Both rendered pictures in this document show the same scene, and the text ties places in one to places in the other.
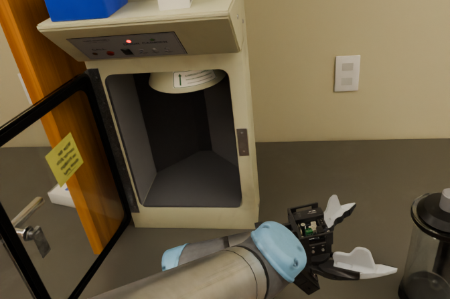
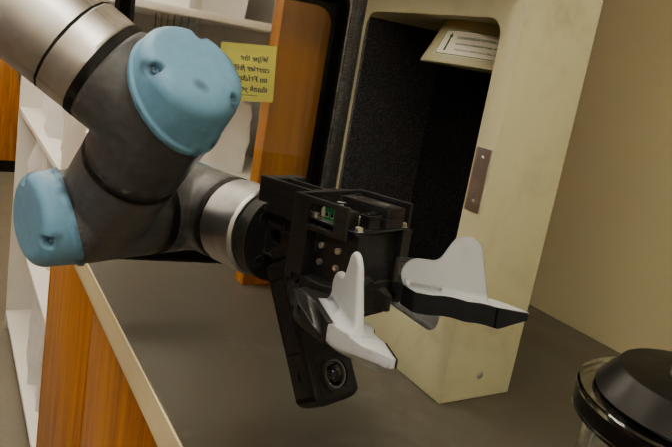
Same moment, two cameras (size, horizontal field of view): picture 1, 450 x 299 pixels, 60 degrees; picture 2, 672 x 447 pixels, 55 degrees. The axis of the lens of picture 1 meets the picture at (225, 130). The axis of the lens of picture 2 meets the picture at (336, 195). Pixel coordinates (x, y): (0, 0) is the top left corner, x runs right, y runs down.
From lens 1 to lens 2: 0.58 m
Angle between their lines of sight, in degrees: 47
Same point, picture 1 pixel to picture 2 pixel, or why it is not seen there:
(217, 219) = (394, 338)
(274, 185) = (565, 403)
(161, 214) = not seen: hidden behind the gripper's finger
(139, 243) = not seen: hidden behind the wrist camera
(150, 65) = (416, 0)
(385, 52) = not seen: outside the picture
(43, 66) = not seen: outside the picture
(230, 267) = not seen: outside the picture
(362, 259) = (350, 289)
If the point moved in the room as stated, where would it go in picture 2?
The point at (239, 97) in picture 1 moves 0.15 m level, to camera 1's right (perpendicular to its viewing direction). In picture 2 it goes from (501, 79) to (644, 103)
